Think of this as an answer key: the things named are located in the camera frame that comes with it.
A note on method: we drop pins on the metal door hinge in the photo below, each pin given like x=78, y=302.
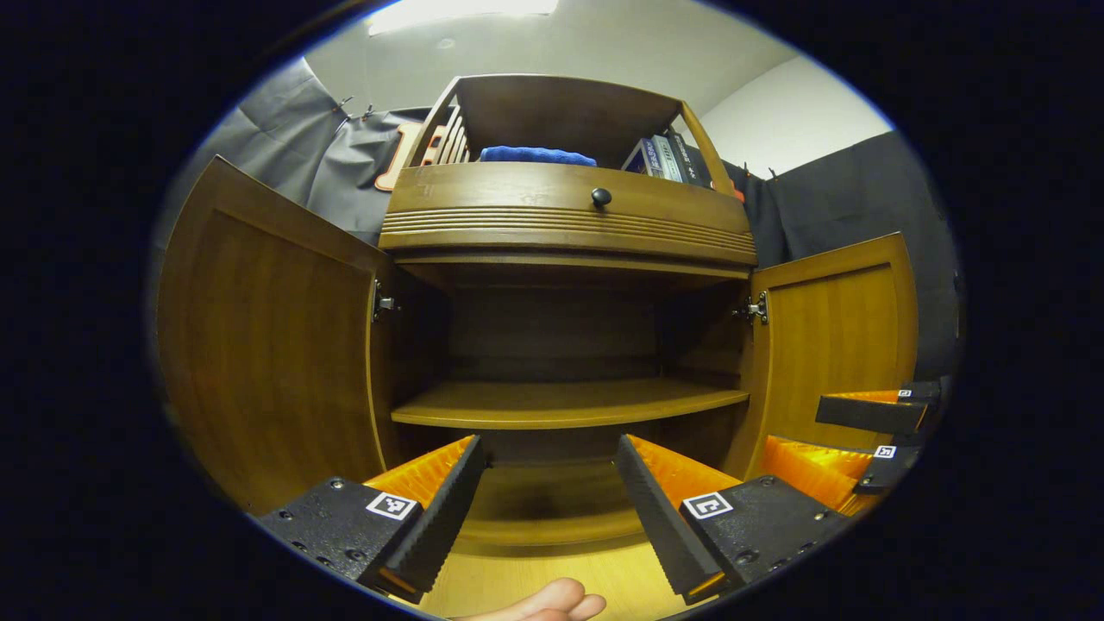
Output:
x=384, y=302
x=757, y=308

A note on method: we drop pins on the blue folded towel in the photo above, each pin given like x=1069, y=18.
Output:
x=539, y=156

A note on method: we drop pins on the pale grey book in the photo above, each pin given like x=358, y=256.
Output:
x=668, y=159

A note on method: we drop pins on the black backdrop cloth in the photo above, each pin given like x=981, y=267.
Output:
x=854, y=190

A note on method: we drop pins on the wooden cabinet door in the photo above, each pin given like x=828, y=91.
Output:
x=276, y=354
x=832, y=336

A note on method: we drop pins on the ceiling light panel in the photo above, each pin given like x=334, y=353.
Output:
x=466, y=13

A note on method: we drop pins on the wooden inner shelf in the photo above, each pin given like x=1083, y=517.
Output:
x=561, y=401

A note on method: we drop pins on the dark blue book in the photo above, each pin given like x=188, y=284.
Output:
x=640, y=159

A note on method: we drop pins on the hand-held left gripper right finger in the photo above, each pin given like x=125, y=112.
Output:
x=655, y=517

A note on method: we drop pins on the wooden double-door shoe cabinet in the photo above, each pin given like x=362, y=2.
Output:
x=561, y=103

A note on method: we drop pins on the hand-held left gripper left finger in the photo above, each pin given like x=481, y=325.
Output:
x=448, y=509

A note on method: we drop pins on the wooden cabinet drawer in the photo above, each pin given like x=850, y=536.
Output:
x=517, y=203

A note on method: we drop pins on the black round drawer knob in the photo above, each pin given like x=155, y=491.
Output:
x=601, y=197

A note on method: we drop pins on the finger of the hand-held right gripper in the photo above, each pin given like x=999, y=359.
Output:
x=815, y=474
x=871, y=414

